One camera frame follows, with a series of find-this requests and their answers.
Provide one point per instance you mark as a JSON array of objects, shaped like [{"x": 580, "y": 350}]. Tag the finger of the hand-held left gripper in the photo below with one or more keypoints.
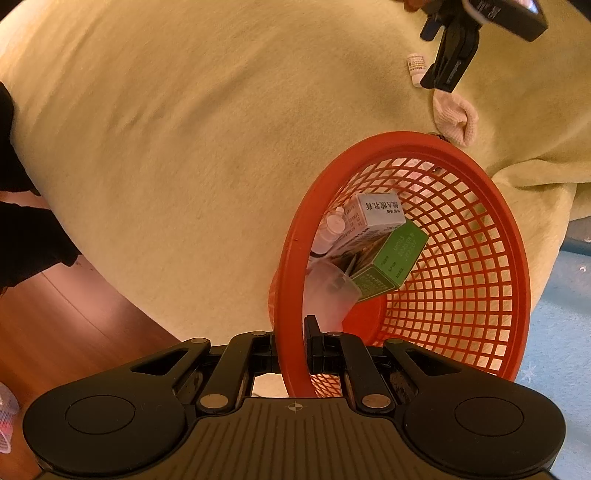
[
  {"x": 431, "y": 27},
  {"x": 455, "y": 55}
]

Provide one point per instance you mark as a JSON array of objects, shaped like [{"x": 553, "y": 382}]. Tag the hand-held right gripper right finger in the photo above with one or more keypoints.
[{"x": 323, "y": 355}]

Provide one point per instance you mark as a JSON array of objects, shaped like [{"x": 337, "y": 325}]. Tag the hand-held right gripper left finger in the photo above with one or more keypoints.
[{"x": 265, "y": 355}]

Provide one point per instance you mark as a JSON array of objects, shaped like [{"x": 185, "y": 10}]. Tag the white pill bottle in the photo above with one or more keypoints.
[{"x": 415, "y": 68}]

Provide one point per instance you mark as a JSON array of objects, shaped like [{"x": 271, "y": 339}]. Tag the white and pink sock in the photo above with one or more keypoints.
[{"x": 455, "y": 117}]

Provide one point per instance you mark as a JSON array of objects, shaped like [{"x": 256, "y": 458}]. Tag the green medicine box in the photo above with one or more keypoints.
[{"x": 392, "y": 258}]

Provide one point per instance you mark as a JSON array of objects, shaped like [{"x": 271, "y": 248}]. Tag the small white dropper bottle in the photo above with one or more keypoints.
[{"x": 333, "y": 224}]

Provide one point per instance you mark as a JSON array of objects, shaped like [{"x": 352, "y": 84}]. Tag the white medicine box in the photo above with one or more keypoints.
[{"x": 374, "y": 214}]

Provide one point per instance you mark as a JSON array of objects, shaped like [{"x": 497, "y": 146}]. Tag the red plastic mesh basket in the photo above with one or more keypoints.
[{"x": 461, "y": 258}]

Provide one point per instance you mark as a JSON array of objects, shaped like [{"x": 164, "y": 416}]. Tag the clear plastic container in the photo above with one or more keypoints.
[{"x": 330, "y": 295}]

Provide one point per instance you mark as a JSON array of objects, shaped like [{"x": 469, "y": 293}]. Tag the yellow-green fleece blanket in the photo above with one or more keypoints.
[{"x": 184, "y": 161}]

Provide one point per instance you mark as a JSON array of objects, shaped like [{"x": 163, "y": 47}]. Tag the blue star-print sheet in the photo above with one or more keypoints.
[{"x": 558, "y": 350}]

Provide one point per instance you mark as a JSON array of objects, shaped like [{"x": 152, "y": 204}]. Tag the white mesh basket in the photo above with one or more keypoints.
[{"x": 6, "y": 415}]

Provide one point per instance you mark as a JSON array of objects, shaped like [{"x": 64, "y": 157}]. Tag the black pants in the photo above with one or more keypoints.
[{"x": 23, "y": 230}]

